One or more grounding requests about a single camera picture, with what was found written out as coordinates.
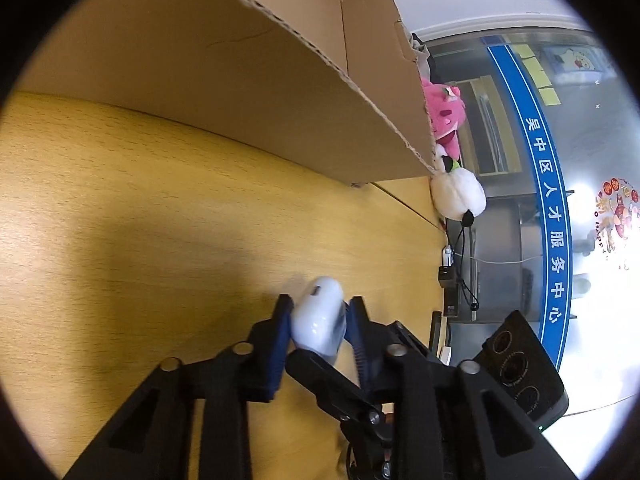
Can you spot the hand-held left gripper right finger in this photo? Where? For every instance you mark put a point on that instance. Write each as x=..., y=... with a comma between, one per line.
x=361, y=345

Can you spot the wooden shelf unit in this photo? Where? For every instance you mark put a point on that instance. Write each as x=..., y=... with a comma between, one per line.
x=492, y=125

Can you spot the brown cardboard box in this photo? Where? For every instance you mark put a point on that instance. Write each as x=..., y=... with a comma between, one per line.
x=200, y=60

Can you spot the white plush toy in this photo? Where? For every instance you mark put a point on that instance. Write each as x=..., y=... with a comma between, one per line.
x=457, y=192

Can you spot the black power adapter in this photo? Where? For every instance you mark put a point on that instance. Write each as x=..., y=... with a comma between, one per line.
x=448, y=277

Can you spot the red window sticker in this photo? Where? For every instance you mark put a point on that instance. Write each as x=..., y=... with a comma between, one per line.
x=620, y=220

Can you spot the yellow sticky note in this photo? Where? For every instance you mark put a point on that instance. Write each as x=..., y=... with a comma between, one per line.
x=533, y=65
x=549, y=96
x=523, y=51
x=541, y=80

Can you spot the blue banner strip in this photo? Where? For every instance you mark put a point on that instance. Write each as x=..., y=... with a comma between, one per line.
x=542, y=175

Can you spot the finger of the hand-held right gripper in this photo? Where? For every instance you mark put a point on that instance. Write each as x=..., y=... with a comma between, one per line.
x=325, y=380

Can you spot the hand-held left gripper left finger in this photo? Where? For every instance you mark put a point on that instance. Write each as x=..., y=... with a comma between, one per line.
x=280, y=350

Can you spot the grey cloth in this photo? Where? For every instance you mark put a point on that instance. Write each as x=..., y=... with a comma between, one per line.
x=419, y=52

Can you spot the pink plush toy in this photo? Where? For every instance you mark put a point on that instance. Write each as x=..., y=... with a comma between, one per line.
x=442, y=110

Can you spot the white earbud case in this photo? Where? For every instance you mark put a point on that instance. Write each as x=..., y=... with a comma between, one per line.
x=317, y=315

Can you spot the cartoon poster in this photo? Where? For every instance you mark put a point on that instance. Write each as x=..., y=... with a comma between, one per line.
x=577, y=60

